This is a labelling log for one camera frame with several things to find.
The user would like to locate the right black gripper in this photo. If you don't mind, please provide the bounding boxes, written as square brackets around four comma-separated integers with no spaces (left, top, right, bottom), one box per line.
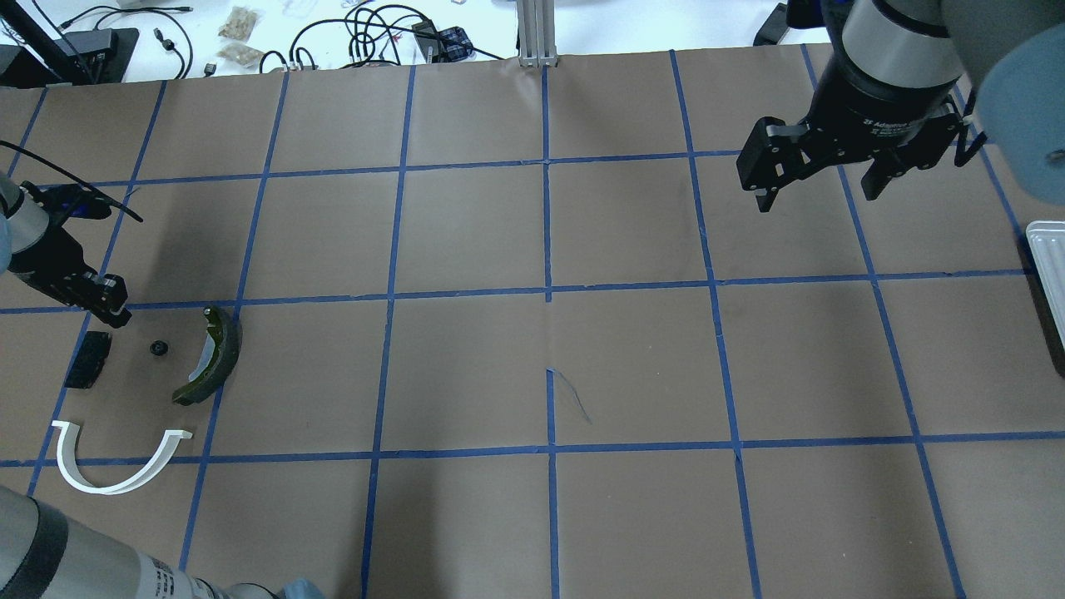
[736,54,963,215]

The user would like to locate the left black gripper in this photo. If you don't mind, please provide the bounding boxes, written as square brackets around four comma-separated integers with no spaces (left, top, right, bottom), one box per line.
[7,185,131,327]

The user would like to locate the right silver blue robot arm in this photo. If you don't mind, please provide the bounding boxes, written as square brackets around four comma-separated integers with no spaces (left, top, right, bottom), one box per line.
[736,1,1063,213]

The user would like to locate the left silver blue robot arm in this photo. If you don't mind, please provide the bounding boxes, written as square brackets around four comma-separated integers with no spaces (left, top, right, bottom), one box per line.
[2,177,322,598]

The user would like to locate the ribbed silver metal tray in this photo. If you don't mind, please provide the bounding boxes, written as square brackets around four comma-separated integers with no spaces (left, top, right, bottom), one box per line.
[1025,220,1064,344]

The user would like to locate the black brake pad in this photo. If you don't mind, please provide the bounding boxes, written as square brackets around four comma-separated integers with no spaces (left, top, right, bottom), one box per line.
[63,331,111,389]

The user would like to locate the black power adapter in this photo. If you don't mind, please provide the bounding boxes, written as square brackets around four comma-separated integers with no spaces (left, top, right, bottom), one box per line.
[752,2,789,47]

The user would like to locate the green brake shoe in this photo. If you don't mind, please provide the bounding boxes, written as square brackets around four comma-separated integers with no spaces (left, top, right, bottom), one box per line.
[171,304,242,406]

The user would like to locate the black device on table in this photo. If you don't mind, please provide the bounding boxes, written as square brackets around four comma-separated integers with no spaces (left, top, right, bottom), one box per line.
[1,29,141,90]

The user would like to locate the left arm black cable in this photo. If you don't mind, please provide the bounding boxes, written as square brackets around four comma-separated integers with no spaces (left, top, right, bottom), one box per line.
[0,140,144,224]

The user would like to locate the white curved plastic bracket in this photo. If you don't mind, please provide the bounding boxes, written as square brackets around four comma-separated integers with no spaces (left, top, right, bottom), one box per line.
[50,418,194,497]

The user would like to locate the aluminium frame post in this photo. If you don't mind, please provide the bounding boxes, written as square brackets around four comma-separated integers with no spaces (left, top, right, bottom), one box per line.
[517,0,558,68]

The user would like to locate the tangled black cables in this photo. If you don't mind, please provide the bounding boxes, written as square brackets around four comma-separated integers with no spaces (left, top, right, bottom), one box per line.
[258,4,504,74]

